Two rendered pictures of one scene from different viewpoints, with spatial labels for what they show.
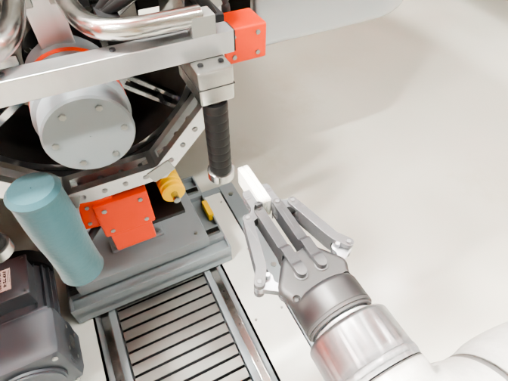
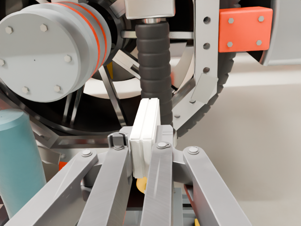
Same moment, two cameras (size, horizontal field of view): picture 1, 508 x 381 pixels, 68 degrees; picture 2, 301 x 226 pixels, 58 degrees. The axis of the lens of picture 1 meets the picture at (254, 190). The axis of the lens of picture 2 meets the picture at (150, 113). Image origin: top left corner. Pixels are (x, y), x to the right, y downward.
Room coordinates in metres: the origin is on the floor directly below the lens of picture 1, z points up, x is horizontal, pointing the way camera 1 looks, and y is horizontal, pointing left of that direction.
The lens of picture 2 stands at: (0.19, -0.10, 0.92)
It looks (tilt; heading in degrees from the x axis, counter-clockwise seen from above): 24 degrees down; 33
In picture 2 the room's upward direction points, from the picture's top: 4 degrees counter-clockwise
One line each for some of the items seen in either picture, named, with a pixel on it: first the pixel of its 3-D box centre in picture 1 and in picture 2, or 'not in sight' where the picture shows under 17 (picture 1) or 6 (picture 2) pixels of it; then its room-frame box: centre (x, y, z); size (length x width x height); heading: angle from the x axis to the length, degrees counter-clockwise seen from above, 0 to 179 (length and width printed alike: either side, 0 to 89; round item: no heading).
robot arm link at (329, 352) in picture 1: (360, 350); not in sight; (0.13, -0.10, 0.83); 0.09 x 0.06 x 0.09; 116
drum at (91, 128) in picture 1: (78, 98); (62, 46); (0.51, 0.28, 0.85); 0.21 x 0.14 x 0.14; 26
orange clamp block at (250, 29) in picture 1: (237, 36); (240, 28); (0.72, 0.03, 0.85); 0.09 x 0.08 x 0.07; 116
